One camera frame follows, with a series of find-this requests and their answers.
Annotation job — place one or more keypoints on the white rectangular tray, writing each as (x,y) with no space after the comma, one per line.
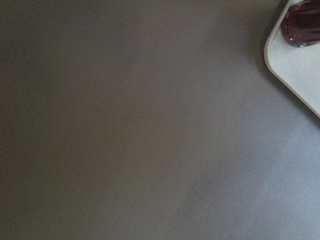
(298,68)

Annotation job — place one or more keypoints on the dark sauce bottle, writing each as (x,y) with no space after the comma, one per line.
(301,24)

